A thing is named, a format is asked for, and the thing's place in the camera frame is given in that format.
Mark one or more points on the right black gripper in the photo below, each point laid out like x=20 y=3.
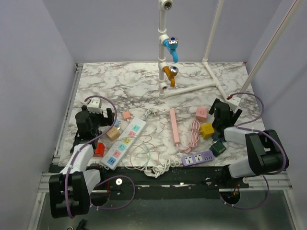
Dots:
x=234 y=116

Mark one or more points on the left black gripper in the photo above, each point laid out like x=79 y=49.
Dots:
x=106 y=120

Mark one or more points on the yellow cube socket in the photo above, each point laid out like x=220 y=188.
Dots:
x=206 y=130

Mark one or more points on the pink cube socket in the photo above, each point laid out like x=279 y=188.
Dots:
x=201 y=114

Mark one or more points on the beige cube plug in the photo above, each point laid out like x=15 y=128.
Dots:
x=113 y=134

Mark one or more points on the red cube plug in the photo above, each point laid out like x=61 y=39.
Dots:
x=100 y=150

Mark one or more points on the green cube plug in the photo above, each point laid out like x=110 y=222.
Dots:
x=217 y=148

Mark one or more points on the orange small plug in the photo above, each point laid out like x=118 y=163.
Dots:
x=126 y=116

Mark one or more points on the white power strip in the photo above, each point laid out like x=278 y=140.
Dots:
x=119 y=149

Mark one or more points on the purple power strip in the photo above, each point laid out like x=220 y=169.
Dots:
x=198 y=158

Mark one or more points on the blue cube plug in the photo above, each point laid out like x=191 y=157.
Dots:
x=215 y=137

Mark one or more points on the pink power strip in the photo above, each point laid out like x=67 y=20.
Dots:
x=174 y=127

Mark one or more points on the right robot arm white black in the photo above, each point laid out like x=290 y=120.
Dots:
x=265 y=153

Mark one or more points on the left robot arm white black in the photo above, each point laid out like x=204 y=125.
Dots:
x=70 y=189

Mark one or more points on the orange faucet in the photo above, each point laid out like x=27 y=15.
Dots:
x=171 y=72

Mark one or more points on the blue faucet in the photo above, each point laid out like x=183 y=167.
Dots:
x=171 y=44

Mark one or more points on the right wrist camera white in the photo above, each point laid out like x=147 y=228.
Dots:
x=233 y=102

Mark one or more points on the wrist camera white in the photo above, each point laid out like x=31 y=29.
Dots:
x=94 y=106
x=233 y=102

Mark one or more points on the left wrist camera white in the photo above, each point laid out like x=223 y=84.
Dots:
x=94 y=106

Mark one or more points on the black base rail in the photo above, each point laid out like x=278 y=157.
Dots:
x=181 y=183

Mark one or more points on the white pvc pipe frame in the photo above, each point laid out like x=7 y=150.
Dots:
x=166 y=5

